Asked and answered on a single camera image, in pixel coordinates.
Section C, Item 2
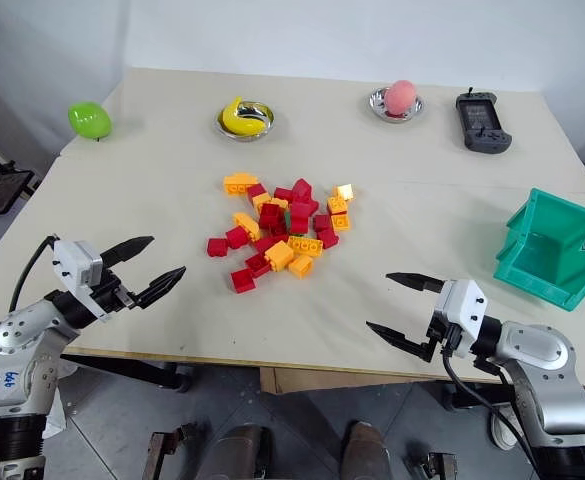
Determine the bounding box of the green toy apple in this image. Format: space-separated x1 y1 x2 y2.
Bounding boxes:
67 101 113 142

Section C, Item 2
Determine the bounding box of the pink toy peach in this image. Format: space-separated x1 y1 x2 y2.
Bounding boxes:
384 79 419 117

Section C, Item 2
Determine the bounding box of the tall red block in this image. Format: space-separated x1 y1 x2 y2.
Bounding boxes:
291 177 315 204

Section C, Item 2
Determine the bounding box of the rusty metal bracket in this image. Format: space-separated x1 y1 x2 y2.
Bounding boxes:
140 421 199 480
405 448 459 480

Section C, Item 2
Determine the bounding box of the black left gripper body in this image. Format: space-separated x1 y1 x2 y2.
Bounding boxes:
90 269 138 316

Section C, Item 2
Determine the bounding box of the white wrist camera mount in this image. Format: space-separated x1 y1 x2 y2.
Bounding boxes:
51 239 109 323
431 278 489 359

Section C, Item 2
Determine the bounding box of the dark rounded shape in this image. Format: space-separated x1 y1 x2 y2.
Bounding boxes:
340 420 393 480
210 423 274 480

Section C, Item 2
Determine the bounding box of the steel bowl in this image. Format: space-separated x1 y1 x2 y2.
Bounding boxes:
368 87 426 124
214 100 277 143

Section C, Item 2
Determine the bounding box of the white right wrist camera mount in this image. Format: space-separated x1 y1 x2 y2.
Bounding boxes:
431 278 489 359

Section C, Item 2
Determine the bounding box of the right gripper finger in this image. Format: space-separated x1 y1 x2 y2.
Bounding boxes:
365 321 434 363
385 271 446 294

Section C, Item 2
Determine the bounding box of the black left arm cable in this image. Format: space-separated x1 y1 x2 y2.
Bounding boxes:
8 233 59 312

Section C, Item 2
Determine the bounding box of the black table base bar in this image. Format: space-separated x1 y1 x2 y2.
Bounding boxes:
445 380 585 412
60 351 194 394

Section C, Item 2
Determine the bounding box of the grey game controller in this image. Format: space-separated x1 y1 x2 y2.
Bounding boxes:
454 88 514 154

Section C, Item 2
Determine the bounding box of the yellow plastic toy brick underside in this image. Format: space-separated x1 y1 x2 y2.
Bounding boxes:
286 234 325 259

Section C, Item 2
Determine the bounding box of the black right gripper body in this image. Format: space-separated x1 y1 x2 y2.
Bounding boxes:
423 309 467 363

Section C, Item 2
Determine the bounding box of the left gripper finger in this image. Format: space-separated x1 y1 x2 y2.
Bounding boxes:
100 235 156 269
133 265 189 308

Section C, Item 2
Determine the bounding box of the yellow toy banana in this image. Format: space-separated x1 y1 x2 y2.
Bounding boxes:
220 96 269 138

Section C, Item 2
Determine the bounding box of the white sneaker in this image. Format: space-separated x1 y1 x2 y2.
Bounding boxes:
490 401 524 452

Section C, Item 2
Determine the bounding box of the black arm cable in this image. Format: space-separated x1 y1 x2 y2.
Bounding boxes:
440 343 541 474
8 233 59 312

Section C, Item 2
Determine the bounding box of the green plastic bin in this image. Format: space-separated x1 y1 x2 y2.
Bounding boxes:
492 187 585 314

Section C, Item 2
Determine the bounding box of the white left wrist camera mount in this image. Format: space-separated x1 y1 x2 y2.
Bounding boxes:
51 239 109 323

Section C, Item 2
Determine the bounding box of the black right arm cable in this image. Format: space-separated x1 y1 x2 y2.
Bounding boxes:
440 343 541 474

